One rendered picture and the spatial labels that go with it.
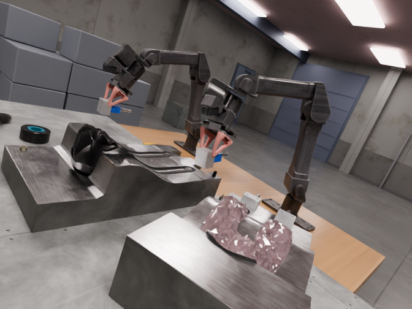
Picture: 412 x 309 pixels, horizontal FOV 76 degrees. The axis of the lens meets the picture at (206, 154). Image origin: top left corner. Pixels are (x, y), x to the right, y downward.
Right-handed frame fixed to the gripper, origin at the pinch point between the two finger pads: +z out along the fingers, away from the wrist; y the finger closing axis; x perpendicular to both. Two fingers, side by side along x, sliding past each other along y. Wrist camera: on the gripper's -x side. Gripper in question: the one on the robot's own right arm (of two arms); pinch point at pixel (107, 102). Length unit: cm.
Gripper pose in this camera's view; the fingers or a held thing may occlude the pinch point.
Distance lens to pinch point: 114.1
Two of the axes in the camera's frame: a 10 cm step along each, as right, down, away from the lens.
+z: -6.3, 7.7, -1.0
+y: 6.0, 4.1, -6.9
